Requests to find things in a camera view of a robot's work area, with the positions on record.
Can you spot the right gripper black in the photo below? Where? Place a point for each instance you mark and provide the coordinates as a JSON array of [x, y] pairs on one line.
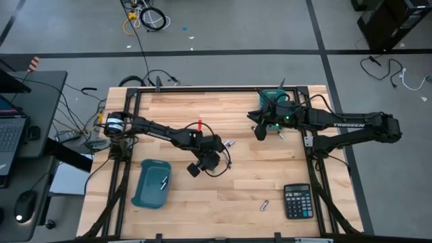
[[287, 116]]

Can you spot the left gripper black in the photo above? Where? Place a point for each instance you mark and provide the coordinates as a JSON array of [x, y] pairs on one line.
[[209, 152]]

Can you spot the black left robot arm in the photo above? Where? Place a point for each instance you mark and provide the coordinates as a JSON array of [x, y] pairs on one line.
[[152, 130]]

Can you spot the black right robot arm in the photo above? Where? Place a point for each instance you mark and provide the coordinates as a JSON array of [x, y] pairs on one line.
[[351, 125]]

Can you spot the light teal plastic bin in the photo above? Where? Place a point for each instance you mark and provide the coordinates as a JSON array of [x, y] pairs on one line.
[[270, 94]]

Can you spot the dark teal plastic bin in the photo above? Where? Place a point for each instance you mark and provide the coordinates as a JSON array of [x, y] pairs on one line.
[[152, 195]]

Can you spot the black desk calculator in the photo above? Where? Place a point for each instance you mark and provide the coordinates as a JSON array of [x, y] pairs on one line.
[[298, 206]]

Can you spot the black desk crossbar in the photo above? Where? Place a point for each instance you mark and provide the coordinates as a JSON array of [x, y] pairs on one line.
[[77, 163]]

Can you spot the black equipment case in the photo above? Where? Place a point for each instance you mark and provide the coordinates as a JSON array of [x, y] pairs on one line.
[[422, 17], [381, 27]]

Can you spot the white box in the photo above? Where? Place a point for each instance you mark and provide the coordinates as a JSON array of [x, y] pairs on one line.
[[72, 184]]

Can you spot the black power strip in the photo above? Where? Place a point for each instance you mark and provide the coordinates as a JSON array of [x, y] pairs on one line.
[[67, 136]]

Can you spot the black caster wheel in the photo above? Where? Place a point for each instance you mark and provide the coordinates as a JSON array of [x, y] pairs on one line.
[[50, 224]]

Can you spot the dark grey side desk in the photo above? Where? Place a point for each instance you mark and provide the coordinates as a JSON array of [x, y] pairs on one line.
[[47, 101]]

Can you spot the small black desk device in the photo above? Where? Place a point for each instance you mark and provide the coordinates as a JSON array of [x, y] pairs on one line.
[[33, 132]]

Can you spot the black computer mouse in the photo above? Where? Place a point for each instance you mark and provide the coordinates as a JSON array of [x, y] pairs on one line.
[[25, 206]]

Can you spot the orange black striped marker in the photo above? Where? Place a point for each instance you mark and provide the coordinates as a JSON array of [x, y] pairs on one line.
[[34, 63]]

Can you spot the grey laptop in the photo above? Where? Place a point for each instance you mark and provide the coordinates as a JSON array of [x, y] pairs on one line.
[[10, 135]]

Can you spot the black monitor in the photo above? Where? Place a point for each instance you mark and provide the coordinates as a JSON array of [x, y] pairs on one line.
[[11, 85]]

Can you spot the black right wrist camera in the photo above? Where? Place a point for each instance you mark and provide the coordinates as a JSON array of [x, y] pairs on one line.
[[260, 132]]

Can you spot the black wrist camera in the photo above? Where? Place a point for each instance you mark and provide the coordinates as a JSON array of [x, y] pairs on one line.
[[193, 170], [260, 132]]

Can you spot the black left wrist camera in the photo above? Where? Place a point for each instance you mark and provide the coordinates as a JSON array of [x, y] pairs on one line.
[[193, 170]]

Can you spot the black frame clamp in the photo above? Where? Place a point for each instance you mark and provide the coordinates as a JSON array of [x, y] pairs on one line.
[[277, 237], [158, 237], [158, 84]]

